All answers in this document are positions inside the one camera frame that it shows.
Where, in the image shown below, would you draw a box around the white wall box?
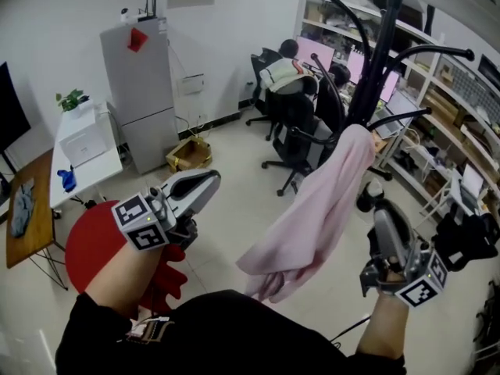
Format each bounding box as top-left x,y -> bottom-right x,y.
180,73 -> 205,96

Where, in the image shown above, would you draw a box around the white table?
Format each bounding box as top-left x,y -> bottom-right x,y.
48,102 -> 124,211

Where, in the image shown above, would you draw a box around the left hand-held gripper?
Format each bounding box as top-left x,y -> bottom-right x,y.
111,169 -> 222,252

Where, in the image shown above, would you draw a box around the black office chair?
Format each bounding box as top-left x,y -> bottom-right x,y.
260,77 -> 345,198
245,47 -> 284,141

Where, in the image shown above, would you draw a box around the person's right forearm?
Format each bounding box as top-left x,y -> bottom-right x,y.
355,294 -> 412,362

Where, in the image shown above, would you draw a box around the person's left forearm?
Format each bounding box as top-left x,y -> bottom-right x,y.
83,243 -> 171,320

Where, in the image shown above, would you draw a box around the black router with antennas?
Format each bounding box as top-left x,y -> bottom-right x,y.
136,0 -> 159,21

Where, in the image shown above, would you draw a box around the open cardboard box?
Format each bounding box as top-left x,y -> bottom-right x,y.
165,136 -> 213,172

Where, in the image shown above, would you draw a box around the black bag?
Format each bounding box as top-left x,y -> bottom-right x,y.
430,208 -> 500,273

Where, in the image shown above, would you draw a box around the open silver laptop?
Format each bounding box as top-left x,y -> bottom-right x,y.
458,163 -> 486,207
373,89 -> 423,139

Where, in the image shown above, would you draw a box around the green potted plant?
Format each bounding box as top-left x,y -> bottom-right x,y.
55,87 -> 92,113

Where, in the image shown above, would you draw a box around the pink clothes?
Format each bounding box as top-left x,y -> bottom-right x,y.
235,123 -> 377,305

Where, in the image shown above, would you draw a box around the black cable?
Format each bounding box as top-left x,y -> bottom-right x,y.
329,313 -> 373,344

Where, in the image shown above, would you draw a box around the black coat rack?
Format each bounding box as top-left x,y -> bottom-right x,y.
290,0 -> 477,183

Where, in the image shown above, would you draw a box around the black screen on stand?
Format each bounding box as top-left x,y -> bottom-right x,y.
0,60 -> 33,173

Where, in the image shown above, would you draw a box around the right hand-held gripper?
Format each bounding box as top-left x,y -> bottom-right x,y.
359,202 -> 448,309

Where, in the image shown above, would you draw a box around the grey refrigerator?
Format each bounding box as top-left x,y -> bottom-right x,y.
98,15 -> 181,177

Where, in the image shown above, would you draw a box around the white shelving unit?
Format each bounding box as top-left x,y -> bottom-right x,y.
298,0 -> 500,232

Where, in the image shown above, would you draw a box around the red paper decoration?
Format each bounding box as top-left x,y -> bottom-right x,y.
126,27 -> 150,53

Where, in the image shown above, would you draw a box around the person's black shirt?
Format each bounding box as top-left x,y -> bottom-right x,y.
54,289 -> 408,375

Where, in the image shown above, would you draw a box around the blue cloth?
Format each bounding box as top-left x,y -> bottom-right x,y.
56,166 -> 77,193

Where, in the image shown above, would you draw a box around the grey clothes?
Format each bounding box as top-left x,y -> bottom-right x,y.
9,183 -> 36,238

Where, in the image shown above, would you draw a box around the lit computer monitor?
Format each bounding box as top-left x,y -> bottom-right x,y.
384,70 -> 402,103
296,35 -> 337,70
347,49 -> 370,86

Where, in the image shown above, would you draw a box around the white box appliance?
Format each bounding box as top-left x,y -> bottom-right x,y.
58,105 -> 115,169

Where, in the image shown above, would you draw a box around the black camera with strap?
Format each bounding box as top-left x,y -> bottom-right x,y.
71,195 -> 103,211

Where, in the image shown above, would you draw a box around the wooden table with metal legs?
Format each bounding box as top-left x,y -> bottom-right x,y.
5,148 -> 70,291

